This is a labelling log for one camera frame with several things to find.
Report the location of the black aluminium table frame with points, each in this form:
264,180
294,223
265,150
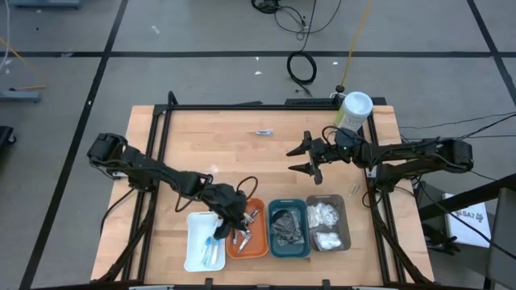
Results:
242,107

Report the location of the blue toothbrush packet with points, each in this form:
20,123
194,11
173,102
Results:
206,251
215,251

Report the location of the black clamp device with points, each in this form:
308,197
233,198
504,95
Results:
439,241

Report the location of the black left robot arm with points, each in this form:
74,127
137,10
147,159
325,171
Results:
153,169

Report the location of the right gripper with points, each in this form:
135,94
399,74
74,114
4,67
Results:
342,147

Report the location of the grey panel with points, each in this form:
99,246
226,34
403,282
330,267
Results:
504,241

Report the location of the white plastic bin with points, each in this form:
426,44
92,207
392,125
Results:
197,225

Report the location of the blue-grey stand foot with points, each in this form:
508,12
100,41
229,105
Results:
44,3
20,96

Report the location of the teal plastic bin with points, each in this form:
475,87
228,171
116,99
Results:
288,251

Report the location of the black caster object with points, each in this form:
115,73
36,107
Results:
6,137

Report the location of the white cotton balls packet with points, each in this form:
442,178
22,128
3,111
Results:
328,241
322,215

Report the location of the orange plastic bin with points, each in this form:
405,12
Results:
258,245

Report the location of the clear plastic wrapper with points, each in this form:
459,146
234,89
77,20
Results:
354,191

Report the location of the black metal beam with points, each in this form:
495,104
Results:
463,199

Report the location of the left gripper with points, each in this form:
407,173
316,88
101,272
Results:
223,199

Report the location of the white-lidded wipes canister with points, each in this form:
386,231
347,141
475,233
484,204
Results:
356,106

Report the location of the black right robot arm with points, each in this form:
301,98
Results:
415,153

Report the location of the black round knob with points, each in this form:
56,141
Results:
340,88

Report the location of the white cardboard box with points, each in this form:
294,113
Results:
467,221

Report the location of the clear plastic bag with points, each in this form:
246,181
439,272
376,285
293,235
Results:
213,168

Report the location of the brown plastic bin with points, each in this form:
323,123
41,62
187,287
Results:
344,225

